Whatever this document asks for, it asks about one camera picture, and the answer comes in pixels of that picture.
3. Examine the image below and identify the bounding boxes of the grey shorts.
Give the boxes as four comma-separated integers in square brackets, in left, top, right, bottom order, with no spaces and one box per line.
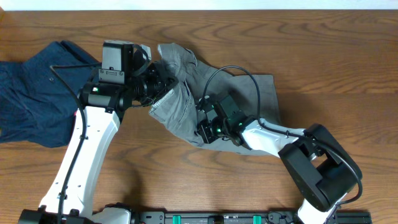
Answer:
[149,43,281,156]

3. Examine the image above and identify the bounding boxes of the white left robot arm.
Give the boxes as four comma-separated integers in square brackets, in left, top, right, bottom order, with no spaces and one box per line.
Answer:
[18,61,178,224]

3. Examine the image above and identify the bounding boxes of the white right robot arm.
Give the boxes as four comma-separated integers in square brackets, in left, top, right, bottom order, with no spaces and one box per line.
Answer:
[197,96,363,223]

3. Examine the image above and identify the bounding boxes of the navy blue folded shorts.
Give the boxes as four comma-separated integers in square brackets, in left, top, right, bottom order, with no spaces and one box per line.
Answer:
[1,40,97,147]

